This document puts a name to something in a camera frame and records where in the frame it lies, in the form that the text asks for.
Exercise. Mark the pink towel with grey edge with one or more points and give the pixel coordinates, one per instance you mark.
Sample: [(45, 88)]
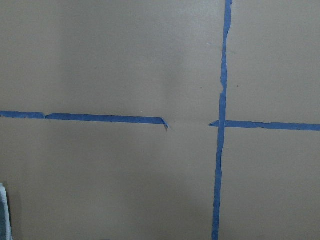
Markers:
[(5, 224)]

